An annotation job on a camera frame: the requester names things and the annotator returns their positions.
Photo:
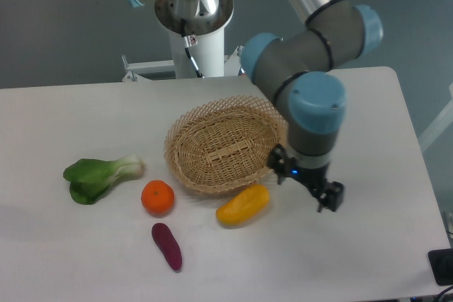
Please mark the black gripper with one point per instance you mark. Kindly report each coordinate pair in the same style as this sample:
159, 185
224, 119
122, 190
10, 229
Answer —
330, 195

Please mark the green bok choy vegetable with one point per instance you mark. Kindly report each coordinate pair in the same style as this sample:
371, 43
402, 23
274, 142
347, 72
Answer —
90, 179

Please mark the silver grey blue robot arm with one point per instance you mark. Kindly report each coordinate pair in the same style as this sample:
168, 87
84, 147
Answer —
293, 74

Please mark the yellow mango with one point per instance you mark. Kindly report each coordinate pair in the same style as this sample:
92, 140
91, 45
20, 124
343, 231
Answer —
244, 206

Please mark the woven wicker basket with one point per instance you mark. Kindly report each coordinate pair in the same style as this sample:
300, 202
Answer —
223, 146

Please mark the orange tangerine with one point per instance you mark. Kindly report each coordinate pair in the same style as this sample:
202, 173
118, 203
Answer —
157, 198

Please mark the purple sweet potato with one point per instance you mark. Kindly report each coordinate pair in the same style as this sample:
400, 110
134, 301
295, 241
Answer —
168, 245

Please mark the black device at table edge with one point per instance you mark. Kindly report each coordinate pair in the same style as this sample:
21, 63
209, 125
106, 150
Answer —
441, 266

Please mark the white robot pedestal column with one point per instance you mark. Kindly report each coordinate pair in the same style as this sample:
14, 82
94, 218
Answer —
196, 34

